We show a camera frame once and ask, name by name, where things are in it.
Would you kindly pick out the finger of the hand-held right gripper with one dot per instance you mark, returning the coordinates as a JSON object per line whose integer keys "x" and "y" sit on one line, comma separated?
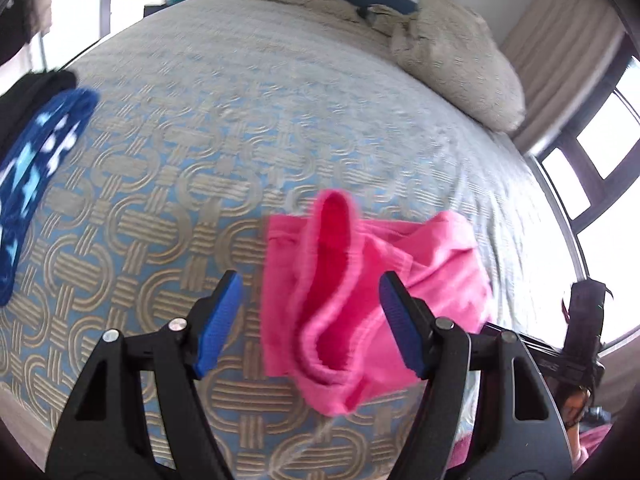
{"x": 540, "y": 347}

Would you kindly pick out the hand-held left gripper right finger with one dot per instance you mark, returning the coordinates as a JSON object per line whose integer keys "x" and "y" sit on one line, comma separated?
{"x": 400, "y": 325}

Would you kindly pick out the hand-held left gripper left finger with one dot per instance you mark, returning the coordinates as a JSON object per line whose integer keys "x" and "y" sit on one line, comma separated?
{"x": 220, "y": 320}

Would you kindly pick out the pink pants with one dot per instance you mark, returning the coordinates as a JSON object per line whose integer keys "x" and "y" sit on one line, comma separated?
{"x": 340, "y": 285}

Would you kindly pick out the person's right hand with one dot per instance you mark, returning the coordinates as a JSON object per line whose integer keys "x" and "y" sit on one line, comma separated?
{"x": 575, "y": 420}

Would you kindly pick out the dark framed window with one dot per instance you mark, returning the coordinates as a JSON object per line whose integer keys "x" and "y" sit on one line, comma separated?
{"x": 595, "y": 150}

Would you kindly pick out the bed with patterned bedspread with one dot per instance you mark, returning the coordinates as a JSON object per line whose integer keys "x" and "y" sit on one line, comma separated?
{"x": 225, "y": 135}

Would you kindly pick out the blue patterned garment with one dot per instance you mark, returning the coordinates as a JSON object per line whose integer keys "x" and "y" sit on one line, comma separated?
{"x": 40, "y": 150}

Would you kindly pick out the large patterned pillow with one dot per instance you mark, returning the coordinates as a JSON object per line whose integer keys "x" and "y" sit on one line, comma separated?
{"x": 460, "y": 60}

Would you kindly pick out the beige curtain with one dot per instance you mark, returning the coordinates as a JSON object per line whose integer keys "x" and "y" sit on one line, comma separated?
{"x": 550, "y": 50}

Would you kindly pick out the black garment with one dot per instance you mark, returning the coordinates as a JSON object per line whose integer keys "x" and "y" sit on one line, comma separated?
{"x": 25, "y": 100}

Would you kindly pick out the dark nightstand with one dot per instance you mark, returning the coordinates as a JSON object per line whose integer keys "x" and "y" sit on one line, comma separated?
{"x": 157, "y": 9}

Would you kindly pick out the crumpled patterned bedding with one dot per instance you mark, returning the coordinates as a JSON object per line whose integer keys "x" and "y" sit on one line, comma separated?
{"x": 325, "y": 7}

